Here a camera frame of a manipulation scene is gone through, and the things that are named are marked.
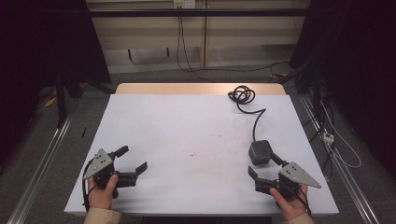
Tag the aluminium floor rail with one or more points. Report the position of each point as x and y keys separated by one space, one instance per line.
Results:
x=345 y=180
x=40 y=169

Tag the person's left hand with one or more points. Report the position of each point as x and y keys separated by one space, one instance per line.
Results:
x=99 y=197

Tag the wooden table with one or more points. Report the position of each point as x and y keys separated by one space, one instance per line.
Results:
x=186 y=88

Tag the white table mat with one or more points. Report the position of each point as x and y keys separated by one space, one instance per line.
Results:
x=186 y=130

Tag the white power strip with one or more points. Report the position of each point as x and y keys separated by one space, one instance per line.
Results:
x=328 y=137

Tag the white wall socket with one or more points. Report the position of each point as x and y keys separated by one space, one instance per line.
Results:
x=184 y=3

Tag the black power adapter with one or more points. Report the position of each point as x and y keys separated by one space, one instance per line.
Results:
x=260 y=151

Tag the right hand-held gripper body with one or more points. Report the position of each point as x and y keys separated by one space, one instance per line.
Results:
x=292 y=175

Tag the black horizontal metal bar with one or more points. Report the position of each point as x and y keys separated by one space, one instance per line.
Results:
x=199 y=12

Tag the black metal stand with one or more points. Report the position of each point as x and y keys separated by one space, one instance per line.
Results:
x=61 y=102

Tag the black curtain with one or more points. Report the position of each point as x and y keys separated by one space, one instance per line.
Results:
x=37 y=46
x=358 y=56

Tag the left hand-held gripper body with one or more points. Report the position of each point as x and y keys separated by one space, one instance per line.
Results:
x=101 y=163

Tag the person's right hand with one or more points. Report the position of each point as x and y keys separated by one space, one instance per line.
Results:
x=294 y=207

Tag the yellow floor object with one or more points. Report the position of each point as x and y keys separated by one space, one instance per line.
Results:
x=51 y=101

